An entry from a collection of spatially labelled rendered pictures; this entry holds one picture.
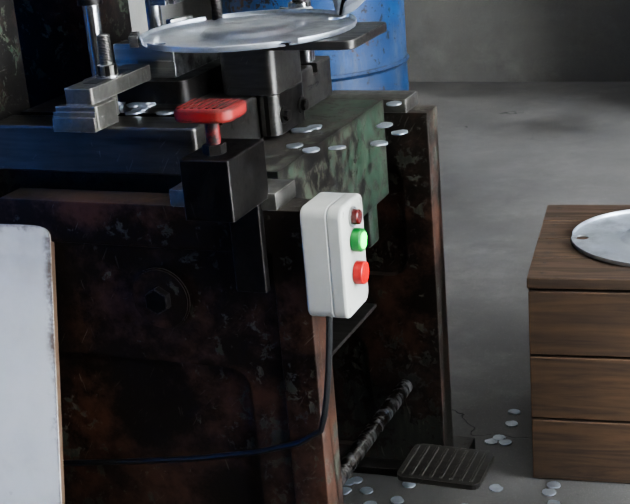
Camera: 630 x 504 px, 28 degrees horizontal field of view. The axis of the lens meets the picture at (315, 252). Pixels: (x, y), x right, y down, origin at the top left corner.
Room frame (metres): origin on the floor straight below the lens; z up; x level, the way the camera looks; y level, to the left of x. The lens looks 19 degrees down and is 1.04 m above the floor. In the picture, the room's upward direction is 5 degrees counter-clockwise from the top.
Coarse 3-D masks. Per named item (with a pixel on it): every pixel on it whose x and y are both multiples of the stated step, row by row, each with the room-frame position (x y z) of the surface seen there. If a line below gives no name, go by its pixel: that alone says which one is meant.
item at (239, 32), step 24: (168, 24) 1.77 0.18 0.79; (192, 24) 1.79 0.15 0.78; (216, 24) 1.77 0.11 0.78; (240, 24) 1.71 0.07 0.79; (264, 24) 1.69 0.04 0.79; (288, 24) 1.67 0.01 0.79; (312, 24) 1.69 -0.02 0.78; (336, 24) 1.68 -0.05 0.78; (168, 48) 1.58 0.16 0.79; (192, 48) 1.55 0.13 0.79; (216, 48) 1.54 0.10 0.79; (240, 48) 1.54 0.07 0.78; (264, 48) 1.54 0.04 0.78
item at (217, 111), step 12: (180, 108) 1.33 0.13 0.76; (192, 108) 1.32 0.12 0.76; (204, 108) 1.32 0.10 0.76; (216, 108) 1.31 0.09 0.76; (228, 108) 1.31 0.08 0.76; (240, 108) 1.33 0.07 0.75; (180, 120) 1.32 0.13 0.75; (192, 120) 1.32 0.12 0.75; (204, 120) 1.31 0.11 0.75; (216, 120) 1.30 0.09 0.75; (228, 120) 1.31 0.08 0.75; (216, 132) 1.33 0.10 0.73; (216, 144) 1.33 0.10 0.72
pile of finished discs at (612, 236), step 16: (592, 224) 2.03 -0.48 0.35; (608, 224) 2.02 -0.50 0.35; (624, 224) 2.01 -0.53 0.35; (576, 240) 1.95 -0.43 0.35; (592, 240) 1.94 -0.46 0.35; (608, 240) 1.94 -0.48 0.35; (624, 240) 1.92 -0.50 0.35; (592, 256) 1.86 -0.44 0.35; (608, 256) 1.86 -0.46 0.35; (624, 256) 1.86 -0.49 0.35
